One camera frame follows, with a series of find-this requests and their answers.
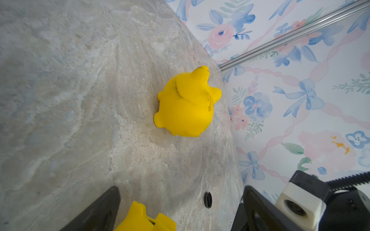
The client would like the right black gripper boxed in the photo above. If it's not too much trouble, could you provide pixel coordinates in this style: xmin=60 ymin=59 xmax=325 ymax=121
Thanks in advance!
xmin=319 ymin=189 xmax=370 ymax=231

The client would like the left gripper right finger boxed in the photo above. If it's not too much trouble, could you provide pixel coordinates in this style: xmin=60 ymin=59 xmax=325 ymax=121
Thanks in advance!
xmin=243 ymin=186 xmax=301 ymax=231

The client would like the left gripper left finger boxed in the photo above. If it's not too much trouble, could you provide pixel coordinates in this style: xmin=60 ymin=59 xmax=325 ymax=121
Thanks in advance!
xmin=61 ymin=186 xmax=121 ymax=231

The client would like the yellow piggy bank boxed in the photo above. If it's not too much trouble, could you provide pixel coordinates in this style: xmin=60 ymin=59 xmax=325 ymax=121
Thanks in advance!
xmin=153 ymin=66 xmax=222 ymax=137
xmin=115 ymin=201 xmax=176 ymax=231

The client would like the black round rubber plug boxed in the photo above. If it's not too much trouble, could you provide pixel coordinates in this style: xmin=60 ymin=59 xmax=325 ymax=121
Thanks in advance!
xmin=203 ymin=192 xmax=213 ymax=209

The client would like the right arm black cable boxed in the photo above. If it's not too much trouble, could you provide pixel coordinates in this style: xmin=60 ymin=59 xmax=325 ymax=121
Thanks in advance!
xmin=326 ymin=171 xmax=370 ymax=191

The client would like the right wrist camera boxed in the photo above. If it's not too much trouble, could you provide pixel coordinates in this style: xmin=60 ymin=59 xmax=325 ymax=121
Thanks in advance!
xmin=275 ymin=170 xmax=330 ymax=231

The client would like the right aluminium corner post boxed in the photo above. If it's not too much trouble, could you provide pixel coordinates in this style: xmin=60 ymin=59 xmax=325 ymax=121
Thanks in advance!
xmin=219 ymin=0 xmax=370 ymax=71

